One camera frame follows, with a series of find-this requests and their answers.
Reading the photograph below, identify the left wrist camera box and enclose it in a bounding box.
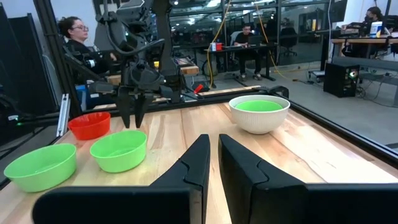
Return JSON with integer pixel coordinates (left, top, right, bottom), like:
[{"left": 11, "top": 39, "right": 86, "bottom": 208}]
[{"left": 115, "top": 0, "right": 146, "bottom": 23}]

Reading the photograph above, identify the yellow hanging cable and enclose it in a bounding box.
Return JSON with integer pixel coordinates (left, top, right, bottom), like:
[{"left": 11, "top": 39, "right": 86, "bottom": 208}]
[
  {"left": 206, "top": 0, "right": 233, "bottom": 90},
  {"left": 254, "top": 2, "right": 295, "bottom": 82}
]

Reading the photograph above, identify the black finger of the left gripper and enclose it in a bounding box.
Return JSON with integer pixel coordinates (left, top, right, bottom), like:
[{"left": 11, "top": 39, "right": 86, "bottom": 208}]
[
  {"left": 88, "top": 82, "right": 133, "bottom": 129},
  {"left": 134, "top": 85, "right": 171, "bottom": 129}
]

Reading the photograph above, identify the black table clamp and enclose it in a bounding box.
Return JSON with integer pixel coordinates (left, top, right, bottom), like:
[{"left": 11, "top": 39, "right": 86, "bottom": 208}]
[{"left": 262, "top": 85, "right": 290, "bottom": 100}]

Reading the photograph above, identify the long wooden table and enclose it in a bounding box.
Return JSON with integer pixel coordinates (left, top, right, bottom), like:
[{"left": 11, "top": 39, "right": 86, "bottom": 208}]
[{"left": 331, "top": 36, "right": 398, "bottom": 58}]

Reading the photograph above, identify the black computer tower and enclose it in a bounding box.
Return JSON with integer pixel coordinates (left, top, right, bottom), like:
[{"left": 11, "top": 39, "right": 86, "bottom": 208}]
[{"left": 323, "top": 62, "right": 361, "bottom": 98}]

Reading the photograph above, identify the red plastic bowl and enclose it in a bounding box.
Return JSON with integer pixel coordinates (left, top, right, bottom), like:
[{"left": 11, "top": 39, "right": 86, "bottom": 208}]
[{"left": 67, "top": 111, "right": 111, "bottom": 141}]

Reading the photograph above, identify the wooden workbench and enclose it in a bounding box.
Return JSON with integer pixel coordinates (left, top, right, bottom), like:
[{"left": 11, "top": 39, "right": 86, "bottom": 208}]
[{"left": 107, "top": 63, "right": 200, "bottom": 86}]

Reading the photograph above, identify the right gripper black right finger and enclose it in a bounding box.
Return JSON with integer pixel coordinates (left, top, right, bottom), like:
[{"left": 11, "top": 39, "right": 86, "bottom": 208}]
[{"left": 218, "top": 133, "right": 398, "bottom": 224}]

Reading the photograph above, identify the silver aluminium extrusion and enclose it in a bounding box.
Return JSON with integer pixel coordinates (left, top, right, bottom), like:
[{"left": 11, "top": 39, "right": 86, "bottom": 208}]
[{"left": 55, "top": 93, "right": 72, "bottom": 138}]

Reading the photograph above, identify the black partition panel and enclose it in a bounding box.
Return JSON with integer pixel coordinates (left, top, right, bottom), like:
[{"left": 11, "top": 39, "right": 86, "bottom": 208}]
[{"left": 0, "top": 4, "right": 60, "bottom": 116}]

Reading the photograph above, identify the blue storage bin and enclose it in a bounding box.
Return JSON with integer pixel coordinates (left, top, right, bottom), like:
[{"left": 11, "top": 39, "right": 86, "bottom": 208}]
[{"left": 76, "top": 84, "right": 94, "bottom": 111}]

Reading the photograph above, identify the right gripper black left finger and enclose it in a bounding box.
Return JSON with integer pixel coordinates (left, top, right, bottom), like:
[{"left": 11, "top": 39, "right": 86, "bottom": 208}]
[{"left": 32, "top": 133, "right": 211, "bottom": 224}]

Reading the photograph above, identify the person at black desk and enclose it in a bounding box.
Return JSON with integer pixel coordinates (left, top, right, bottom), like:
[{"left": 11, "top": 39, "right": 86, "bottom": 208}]
[{"left": 233, "top": 23, "right": 265, "bottom": 82}]

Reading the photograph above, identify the person at wooden table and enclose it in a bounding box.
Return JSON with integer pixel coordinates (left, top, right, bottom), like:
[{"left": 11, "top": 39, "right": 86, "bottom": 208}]
[{"left": 341, "top": 6, "right": 393, "bottom": 58}]

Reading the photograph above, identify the white and blue container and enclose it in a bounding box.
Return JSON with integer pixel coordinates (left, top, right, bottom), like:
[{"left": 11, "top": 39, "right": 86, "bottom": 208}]
[{"left": 369, "top": 21, "right": 384, "bottom": 39}]

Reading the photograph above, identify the dark laptop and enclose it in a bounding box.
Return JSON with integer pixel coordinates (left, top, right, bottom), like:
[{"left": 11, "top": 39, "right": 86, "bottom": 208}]
[{"left": 248, "top": 34, "right": 262, "bottom": 47}]

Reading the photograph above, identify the black office desk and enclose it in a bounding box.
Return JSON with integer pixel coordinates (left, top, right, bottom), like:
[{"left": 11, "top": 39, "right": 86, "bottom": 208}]
[{"left": 205, "top": 42, "right": 278, "bottom": 82}]

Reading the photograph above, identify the white ribbed bowl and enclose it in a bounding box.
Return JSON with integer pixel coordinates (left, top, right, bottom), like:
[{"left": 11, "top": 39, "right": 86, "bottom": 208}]
[{"left": 228, "top": 95, "right": 291, "bottom": 135}]

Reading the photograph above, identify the person with leader arms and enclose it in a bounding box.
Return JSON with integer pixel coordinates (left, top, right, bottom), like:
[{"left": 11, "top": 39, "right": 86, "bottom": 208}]
[{"left": 57, "top": 16, "right": 119, "bottom": 85}]

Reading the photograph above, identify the green plastic bowl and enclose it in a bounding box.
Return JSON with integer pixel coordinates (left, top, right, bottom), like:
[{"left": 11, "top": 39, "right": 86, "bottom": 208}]
[
  {"left": 234, "top": 100, "right": 284, "bottom": 113},
  {"left": 3, "top": 143, "right": 77, "bottom": 193},
  {"left": 90, "top": 129, "right": 148, "bottom": 174}
]

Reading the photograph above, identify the black aluminium table frame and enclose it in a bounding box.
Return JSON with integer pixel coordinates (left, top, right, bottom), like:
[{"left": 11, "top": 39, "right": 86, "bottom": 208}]
[{"left": 0, "top": 0, "right": 398, "bottom": 190}]

